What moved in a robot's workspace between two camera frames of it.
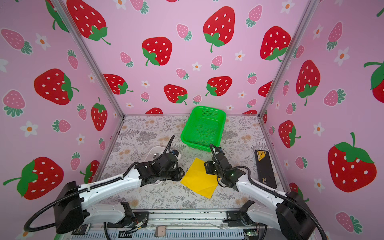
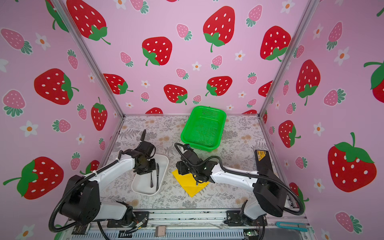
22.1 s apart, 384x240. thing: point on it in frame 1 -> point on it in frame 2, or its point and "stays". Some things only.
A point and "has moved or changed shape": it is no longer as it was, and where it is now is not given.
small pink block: [160, 231] stays
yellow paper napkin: [197, 180] has moved or changed shape
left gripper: [180, 174] -> [154, 167]
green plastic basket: [204, 127] stays
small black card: [80, 230] stays
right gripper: [208, 167] -> [180, 166]
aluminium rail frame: [173, 224] stays
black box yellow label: [266, 172] stays
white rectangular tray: [150, 156] has moved or changed shape
